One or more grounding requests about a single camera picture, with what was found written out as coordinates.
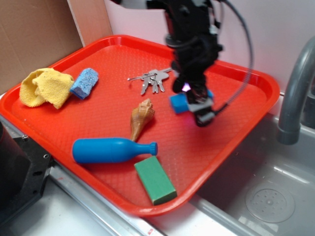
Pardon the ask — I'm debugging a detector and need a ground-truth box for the grey braided cable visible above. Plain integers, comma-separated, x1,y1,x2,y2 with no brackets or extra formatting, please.
210,0,254,116

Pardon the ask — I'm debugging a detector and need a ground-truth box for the brown conch seashell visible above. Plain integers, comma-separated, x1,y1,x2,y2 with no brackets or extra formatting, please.
130,98,155,142

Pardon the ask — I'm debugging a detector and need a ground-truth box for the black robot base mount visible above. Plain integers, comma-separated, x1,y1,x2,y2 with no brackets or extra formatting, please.
0,124,51,226

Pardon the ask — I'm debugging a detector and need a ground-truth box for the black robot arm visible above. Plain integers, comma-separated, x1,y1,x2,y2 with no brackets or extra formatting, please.
114,0,222,127

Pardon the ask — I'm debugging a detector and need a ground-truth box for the blue sponge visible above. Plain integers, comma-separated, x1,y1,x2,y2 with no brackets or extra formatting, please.
70,68,98,99

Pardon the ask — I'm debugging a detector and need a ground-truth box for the yellow cloth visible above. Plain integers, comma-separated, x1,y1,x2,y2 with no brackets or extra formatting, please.
19,68,74,109

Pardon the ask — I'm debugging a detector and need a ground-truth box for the sink drain cover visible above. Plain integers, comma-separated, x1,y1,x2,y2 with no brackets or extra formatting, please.
245,183,295,223

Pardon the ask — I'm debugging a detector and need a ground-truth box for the brown cardboard panel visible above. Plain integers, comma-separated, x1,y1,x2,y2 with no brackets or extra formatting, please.
0,0,114,95

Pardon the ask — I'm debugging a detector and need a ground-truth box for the silver key bunch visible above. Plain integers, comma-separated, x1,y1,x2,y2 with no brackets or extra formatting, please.
127,68,173,95

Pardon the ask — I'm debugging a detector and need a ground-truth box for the grey sink basin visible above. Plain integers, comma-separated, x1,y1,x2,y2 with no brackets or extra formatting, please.
191,115,315,236

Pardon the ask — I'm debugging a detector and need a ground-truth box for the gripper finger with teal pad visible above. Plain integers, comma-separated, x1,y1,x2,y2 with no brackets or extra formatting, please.
194,109,216,127
172,74,191,93

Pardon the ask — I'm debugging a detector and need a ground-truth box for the green rectangular block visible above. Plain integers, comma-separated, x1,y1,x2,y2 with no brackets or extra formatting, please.
134,156,177,206

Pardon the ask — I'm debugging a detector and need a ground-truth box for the grey sink faucet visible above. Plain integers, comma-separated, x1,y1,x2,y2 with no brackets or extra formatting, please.
277,37,315,145

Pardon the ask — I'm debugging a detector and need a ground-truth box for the blue rectangular block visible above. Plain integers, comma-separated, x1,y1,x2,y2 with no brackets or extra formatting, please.
169,89,214,114

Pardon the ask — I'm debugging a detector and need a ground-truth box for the blue plastic bottle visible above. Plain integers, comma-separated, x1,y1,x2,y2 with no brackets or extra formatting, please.
72,138,158,164

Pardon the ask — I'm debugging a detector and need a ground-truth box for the red plastic tray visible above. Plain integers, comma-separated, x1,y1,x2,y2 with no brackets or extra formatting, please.
0,35,280,217

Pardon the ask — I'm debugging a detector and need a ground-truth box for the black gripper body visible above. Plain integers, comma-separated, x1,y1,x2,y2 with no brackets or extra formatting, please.
171,34,224,114

